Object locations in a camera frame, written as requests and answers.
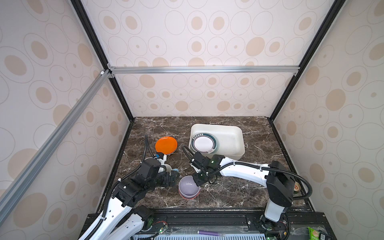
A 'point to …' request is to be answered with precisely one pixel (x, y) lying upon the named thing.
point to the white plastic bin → (231, 137)
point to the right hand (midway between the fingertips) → (196, 181)
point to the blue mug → (168, 168)
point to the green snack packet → (314, 235)
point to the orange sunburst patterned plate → (204, 143)
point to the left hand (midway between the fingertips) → (175, 173)
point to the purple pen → (210, 233)
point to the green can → (297, 187)
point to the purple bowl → (187, 188)
